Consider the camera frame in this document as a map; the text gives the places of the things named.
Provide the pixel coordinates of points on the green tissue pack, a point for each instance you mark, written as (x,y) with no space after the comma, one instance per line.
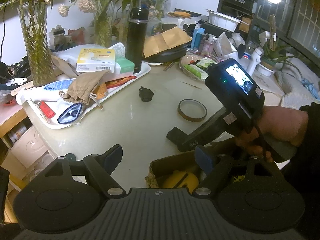
(124,66)

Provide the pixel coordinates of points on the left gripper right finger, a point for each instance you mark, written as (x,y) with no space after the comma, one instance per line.
(216,167)

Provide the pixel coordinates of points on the dark green round lid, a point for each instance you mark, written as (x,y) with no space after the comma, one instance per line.
(70,157)

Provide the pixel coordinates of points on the white drawer unit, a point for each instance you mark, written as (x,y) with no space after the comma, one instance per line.
(29,148)

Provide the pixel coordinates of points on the red lighter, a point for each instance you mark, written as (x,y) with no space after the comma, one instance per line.
(46,110)

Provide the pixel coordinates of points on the white phone gimbal tripod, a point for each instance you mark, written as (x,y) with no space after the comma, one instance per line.
(256,55)

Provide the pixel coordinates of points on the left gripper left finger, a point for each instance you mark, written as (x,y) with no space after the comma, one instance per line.
(99,169)

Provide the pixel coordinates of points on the yellow white medicine box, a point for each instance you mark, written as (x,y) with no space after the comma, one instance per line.
(96,59)

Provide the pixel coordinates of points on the black adapter part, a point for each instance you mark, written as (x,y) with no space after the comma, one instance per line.
(145,94)

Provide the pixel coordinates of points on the brown paper envelope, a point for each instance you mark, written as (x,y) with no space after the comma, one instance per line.
(167,40)

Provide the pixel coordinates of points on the black thermos bottle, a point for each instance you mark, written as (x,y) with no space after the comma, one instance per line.
(136,33)

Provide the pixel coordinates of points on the potted plant white pot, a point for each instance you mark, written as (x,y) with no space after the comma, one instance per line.
(273,52)

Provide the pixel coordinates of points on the brown cardboard box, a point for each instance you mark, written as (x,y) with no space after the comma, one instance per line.
(160,169)

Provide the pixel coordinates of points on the yellow bear-shaped case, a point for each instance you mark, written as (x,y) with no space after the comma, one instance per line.
(181,179)

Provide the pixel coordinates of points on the white takeaway container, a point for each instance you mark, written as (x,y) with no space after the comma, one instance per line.
(224,21)

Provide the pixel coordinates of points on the glass vase with stems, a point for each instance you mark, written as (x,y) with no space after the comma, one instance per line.
(33,19)

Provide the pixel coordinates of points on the person's right hand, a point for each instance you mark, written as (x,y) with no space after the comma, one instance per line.
(283,124)

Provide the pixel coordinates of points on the black oval case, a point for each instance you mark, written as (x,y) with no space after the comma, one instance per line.
(169,55)

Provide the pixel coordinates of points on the wicker snack basket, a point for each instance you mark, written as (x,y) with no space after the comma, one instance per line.
(196,66)

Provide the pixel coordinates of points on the white plastic tray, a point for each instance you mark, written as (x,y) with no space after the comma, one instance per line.
(59,106)

